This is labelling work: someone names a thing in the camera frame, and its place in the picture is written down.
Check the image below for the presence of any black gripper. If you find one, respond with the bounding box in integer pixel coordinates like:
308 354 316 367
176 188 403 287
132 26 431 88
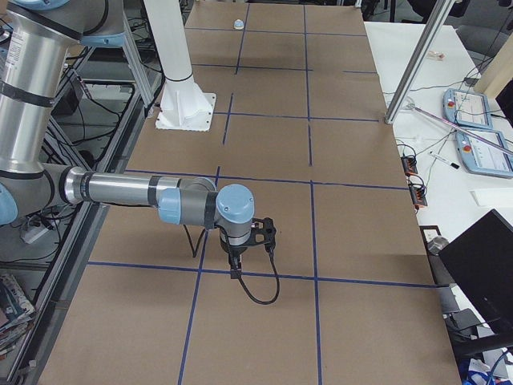
227 244 245 278

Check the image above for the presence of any blue white call bell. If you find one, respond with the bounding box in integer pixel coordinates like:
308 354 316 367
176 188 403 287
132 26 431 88
233 19 244 30

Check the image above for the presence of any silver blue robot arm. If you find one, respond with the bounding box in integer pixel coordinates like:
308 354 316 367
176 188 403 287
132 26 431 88
1 1 256 278

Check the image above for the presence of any lower orange black connector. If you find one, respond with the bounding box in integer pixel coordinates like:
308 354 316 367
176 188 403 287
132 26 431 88
408 182 428 209

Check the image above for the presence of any orange black connector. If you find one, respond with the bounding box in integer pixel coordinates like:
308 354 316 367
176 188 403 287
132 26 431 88
401 156 418 176
408 182 428 209

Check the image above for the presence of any grey metal cylinder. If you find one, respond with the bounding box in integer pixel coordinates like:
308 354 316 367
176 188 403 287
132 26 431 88
427 236 450 256

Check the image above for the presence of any upper orange black connector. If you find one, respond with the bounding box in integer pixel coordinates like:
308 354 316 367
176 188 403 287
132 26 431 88
401 156 418 176

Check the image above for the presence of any white power strip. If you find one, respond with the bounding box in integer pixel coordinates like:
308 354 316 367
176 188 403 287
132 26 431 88
21 225 50 245

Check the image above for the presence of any stack of magazines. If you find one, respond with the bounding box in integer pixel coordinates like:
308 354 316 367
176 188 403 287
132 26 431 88
1 272 36 359

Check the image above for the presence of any black white marker pen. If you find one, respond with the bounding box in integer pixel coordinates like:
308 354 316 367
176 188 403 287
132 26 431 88
429 152 460 169

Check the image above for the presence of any long metal rod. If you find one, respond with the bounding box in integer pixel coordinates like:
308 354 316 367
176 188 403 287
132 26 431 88
404 103 513 156

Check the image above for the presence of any black laptop monitor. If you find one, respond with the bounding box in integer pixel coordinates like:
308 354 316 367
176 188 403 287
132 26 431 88
439 209 512 334

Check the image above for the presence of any white foam block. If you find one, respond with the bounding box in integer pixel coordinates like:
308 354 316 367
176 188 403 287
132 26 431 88
471 188 513 208

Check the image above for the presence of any lower blue teach pendant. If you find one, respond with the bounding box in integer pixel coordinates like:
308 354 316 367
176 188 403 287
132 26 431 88
455 132 512 179

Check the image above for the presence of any blue teach pendant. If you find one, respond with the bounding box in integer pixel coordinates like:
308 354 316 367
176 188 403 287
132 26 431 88
455 132 512 179
442 88 493 129

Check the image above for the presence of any upper blue teach pendant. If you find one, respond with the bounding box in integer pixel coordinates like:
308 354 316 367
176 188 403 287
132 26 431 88
442 88 493 129

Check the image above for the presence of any small white plastic part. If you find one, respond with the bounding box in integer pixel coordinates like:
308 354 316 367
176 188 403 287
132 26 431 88
426 51 445 61

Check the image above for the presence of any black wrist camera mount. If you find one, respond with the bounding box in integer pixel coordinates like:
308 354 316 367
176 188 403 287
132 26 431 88
243 217 277 249

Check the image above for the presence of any black looping camera cable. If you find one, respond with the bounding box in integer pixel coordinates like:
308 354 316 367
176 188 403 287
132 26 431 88
233 245 281 305

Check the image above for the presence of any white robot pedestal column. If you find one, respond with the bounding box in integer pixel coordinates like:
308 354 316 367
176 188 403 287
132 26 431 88
144 0 216 132

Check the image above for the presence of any aluminium frame strut left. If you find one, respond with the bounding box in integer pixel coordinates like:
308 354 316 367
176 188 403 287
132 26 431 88
123 13 153 107

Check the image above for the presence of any aluminium frame post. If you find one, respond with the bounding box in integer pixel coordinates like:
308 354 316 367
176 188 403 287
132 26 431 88
384 0 455 124

